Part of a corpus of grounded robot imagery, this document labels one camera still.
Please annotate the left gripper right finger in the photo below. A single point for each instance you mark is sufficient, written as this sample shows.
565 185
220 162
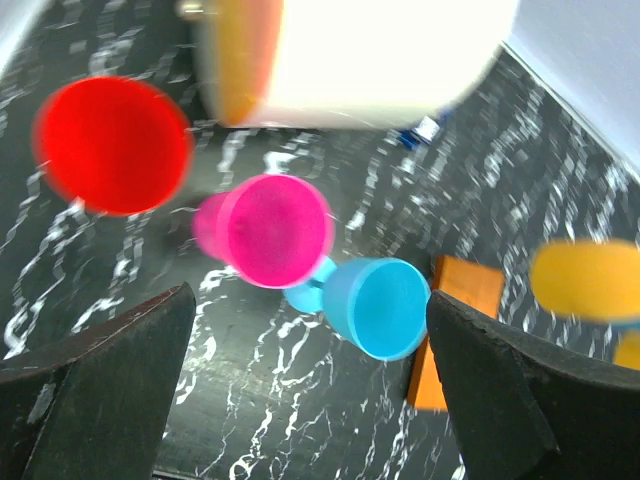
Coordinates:
525 408

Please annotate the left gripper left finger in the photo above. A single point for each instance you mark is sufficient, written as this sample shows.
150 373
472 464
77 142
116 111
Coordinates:
94 405

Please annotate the yellow wine glass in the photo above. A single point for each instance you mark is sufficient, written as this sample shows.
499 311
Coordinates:
597 282
627 353

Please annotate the light blue wine glass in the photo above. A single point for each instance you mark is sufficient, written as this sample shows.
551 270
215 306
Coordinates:
377 304

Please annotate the pink wine glass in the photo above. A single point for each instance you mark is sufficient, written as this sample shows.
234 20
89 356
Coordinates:
273 229

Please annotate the red wine glass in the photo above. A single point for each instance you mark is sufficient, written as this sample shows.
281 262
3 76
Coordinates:
120 146

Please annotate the wooden rack base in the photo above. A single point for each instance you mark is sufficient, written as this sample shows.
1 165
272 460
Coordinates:
464 290

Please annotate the blue stapler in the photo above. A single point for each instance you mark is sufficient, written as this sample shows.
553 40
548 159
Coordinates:
425 131

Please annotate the white cylindrical box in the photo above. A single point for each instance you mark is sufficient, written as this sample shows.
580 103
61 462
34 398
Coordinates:
342 64

